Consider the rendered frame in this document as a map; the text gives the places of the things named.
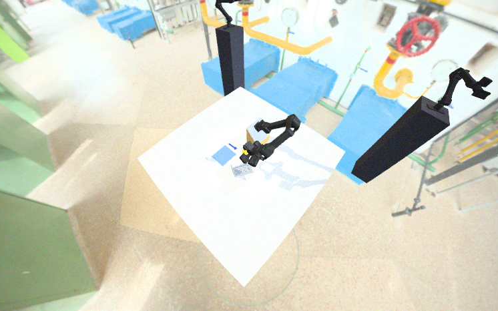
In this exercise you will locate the light blue flat mat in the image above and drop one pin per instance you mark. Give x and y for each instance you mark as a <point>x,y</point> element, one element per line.
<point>223,155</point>

